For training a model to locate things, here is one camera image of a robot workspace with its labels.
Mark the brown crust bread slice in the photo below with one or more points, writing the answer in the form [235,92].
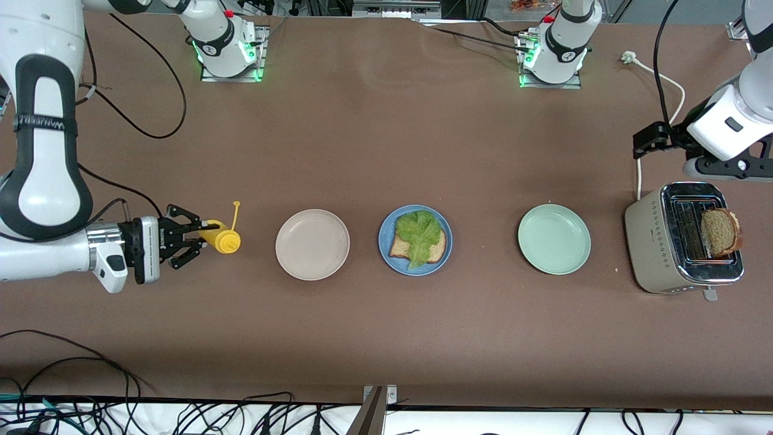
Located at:
[398,249]
[718,232]

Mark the orange background items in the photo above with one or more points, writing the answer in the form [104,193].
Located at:
[525,5]

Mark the metal corner bracket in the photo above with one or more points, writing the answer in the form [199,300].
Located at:
[738,31]

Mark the pale green plate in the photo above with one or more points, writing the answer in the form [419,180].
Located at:
[554,239]

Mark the metal table edge bracket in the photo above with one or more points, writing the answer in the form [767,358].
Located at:
[391,396]

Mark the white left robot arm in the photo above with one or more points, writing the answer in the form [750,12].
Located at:
[561,48]

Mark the yellow squeeze bottle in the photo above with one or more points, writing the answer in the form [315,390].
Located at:
[228,241]

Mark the off-white plate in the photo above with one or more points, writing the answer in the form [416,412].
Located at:
[312,244]

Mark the blue plate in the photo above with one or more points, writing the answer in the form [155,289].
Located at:
[388,222]

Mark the grey metal box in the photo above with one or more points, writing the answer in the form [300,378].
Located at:
[395,9]

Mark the green lettuce leaf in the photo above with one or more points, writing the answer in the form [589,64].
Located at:
[420,235]

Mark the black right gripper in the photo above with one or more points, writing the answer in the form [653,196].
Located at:
[164,240]

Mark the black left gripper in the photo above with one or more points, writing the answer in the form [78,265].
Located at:
[675,135]

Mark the beige chrome two-slot toaster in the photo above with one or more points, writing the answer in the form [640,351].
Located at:
[649,241]

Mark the grey metal post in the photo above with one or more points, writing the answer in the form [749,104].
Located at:
[369,420]

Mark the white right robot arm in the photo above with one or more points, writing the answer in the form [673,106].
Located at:
[48,181]

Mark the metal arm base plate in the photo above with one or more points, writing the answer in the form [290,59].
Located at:
[549,86]
[261,54]

